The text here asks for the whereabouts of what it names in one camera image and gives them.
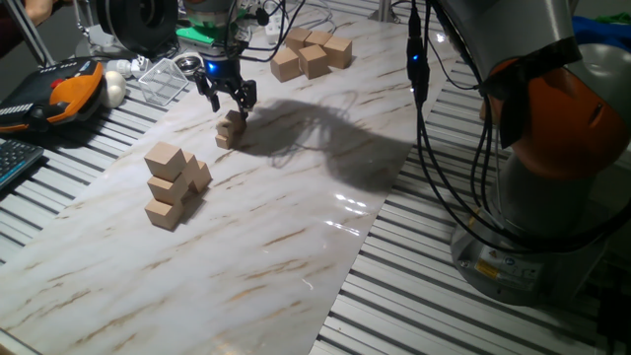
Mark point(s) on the blue bag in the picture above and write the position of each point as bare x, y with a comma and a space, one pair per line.
599, 32

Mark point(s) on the large wooden cube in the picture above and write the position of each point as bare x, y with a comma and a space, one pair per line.
286, 64
318, 38
338, 51
314, 61
298, 38

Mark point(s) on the green cloth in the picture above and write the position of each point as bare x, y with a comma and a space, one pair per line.
616, 19

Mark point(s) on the white power strip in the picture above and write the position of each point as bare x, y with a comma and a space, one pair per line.
273, 29

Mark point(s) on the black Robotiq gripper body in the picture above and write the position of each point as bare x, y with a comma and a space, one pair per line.
223, 74

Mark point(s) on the aluminium upright post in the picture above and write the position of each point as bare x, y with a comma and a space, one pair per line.
384, 7

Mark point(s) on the clear plastic box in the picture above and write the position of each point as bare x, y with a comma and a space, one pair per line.
162, 81

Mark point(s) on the round metal bowl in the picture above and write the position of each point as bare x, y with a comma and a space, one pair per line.
187, 63

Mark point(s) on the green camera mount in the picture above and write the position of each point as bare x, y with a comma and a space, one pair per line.
197, 34

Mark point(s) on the aluminium frame profile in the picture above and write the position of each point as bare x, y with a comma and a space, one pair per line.
29, 29

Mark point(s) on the marble pattern mat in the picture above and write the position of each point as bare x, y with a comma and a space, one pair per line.
246, 246

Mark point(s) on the dark red sleeved forearm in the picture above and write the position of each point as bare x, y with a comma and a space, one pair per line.
10, 34

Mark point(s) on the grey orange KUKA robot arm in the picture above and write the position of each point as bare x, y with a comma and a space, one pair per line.
567, 128

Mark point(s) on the orange black teach pendant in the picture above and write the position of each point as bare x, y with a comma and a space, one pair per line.
74, 93

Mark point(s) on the medium wooden cube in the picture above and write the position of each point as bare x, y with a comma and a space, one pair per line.
166, 191
202, 177
162, 214
165, 160
191, 167

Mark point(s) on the bare person hand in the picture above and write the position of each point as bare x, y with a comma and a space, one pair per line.
39, 9

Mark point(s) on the black round spool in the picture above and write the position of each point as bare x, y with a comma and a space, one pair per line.
138, 24

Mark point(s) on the white plug adapter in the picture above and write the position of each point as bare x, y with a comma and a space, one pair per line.
120, 66

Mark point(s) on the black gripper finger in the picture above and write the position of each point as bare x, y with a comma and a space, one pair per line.
207, 91
248, 98

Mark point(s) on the black computer keyboard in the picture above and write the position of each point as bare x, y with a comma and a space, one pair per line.
17, 158

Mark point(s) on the white egg shaped object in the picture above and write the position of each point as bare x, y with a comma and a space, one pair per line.
114, 89

